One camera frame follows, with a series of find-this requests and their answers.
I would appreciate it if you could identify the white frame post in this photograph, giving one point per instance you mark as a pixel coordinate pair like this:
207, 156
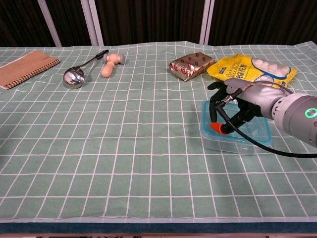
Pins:
49, 24
206, 24
94, 24

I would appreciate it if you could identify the wooden toy mallet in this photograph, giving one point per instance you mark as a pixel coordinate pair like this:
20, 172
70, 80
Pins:
108, 69

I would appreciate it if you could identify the silver red snack packet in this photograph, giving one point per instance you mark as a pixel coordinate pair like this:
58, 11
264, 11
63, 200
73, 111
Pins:
190, 65

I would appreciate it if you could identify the yellow marshmallow bag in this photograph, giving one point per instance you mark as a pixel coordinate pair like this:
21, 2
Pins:
232, 69

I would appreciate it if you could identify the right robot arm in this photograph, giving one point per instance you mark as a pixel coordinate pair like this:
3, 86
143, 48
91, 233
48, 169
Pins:
297, 119

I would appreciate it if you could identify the black pleated curtain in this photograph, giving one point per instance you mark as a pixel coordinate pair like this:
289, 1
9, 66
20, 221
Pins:
153, 19

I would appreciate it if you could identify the green checked tablecloth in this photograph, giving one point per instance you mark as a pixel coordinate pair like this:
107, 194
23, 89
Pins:
123, 148

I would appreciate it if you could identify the brown spiral notebook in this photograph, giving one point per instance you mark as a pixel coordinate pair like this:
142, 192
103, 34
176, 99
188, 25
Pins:
24, 69

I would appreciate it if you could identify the clear plastic container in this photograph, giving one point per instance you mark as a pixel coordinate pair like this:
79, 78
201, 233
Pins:
223, 147

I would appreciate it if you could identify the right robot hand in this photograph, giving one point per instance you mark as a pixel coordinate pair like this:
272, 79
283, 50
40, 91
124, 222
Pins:
257, 99

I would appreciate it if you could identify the blue plastic lid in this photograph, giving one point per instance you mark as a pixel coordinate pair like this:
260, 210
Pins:
257, 131

